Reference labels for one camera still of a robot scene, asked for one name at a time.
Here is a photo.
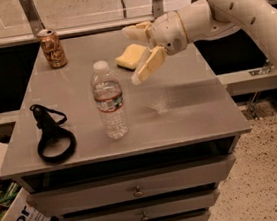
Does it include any grey drawer cabinet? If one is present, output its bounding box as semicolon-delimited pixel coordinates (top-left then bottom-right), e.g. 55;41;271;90
0;32;249;221

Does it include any clear plastic water bottle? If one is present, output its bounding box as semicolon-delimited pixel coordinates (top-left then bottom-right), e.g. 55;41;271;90
91;60;129;140

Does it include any orange-brown drink can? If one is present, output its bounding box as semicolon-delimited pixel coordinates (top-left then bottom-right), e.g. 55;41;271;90
37;29;67;68

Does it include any middle grey drawer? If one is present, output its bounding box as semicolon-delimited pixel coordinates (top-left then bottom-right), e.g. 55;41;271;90
62;189;219;221

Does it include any yellow sponge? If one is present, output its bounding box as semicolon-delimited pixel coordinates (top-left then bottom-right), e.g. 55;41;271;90
115;43;148;70

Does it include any metal frame railing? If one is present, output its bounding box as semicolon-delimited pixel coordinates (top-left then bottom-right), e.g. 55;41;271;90
0;0;277;50

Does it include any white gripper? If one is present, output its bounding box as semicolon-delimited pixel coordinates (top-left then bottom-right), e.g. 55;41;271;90
122;11;188;85

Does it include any top grey drawer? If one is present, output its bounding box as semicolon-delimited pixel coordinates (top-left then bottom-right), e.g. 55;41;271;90
26;153;235;217

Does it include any black VR controller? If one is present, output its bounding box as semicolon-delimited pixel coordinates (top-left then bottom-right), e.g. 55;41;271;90
29;104;77;164

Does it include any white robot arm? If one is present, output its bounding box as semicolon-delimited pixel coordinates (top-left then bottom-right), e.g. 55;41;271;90
125;0;277;221

